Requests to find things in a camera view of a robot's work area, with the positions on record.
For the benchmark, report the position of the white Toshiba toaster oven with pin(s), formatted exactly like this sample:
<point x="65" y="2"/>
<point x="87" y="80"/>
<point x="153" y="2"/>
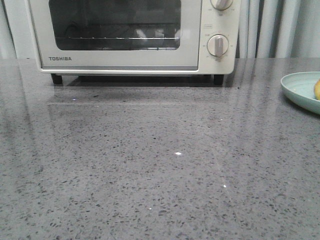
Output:
<point x="212" y="22"/>

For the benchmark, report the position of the metal wire oven rack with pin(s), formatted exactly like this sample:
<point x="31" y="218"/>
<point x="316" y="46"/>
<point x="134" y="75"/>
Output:
<point x="119" y="37"/>

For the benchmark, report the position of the grey pleated curtain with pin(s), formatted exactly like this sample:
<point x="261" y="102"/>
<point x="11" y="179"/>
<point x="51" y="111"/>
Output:
<point x="267" y="29"/>

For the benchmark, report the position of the oven control knob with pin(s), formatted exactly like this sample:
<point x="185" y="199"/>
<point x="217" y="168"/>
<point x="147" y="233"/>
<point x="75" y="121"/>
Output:
<point x="221" y="5"/>
<point x="217" y="45"/>

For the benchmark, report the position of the teal round plate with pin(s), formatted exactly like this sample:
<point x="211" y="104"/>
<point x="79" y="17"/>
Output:
<point x="299" y="88"/>

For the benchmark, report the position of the glass oven door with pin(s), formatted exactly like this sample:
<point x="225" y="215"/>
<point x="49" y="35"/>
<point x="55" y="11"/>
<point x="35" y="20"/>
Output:
<point x="50" y="15"/>

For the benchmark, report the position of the upper oven control knob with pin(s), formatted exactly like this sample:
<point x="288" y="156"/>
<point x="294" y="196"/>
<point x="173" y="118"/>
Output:
<point x="221" y="5"/>

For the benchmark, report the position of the golden croissant bread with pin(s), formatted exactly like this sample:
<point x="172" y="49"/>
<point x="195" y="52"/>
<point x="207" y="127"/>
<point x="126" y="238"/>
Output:
<point x="317" y="90"/>

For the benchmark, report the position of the lower oven control knob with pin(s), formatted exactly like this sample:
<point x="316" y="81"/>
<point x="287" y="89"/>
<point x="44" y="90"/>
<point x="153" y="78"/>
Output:
<point x="217" y="45"/>

